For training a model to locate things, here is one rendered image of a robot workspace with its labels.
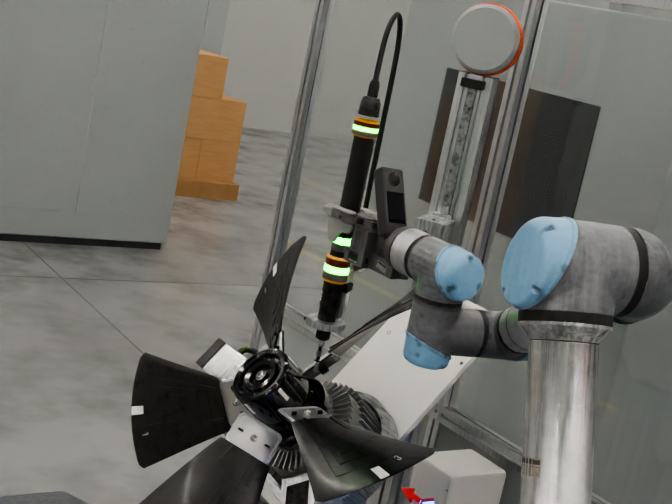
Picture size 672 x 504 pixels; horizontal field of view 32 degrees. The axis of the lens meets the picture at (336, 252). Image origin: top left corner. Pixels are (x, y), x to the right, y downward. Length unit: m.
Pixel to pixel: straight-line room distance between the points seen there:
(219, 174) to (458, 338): 8.65
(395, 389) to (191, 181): 7.90
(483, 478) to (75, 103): 5.41
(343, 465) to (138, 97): 5.99
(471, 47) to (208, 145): 7.74
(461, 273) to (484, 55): 0.96
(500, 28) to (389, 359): 0.77
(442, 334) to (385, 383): 0.59
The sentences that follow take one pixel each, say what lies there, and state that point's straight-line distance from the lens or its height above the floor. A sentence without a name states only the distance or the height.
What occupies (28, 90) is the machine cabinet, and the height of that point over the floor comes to 0.98.
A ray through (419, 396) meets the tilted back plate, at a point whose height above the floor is 1.19.
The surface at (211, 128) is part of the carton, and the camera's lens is 10.21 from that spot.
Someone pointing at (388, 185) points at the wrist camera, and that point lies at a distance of 1.88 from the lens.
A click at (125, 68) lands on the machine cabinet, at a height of 1.20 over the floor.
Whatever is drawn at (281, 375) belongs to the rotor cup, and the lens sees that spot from 2.07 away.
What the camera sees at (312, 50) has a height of 1.74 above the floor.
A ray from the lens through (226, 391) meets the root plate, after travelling 2.21.
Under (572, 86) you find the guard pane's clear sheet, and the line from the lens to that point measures 2.61.
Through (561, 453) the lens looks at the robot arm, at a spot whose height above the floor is 1.44.
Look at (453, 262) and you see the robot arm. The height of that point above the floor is 1.56.
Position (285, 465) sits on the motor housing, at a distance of 2.17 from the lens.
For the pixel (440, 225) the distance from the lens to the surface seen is 2.53.
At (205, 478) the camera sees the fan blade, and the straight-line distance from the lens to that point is 2.08.
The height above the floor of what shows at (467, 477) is 0.96.
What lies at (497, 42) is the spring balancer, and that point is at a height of 1.88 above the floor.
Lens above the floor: 1.90
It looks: 12 degrees down
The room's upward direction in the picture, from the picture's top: 12 degrees clockwise
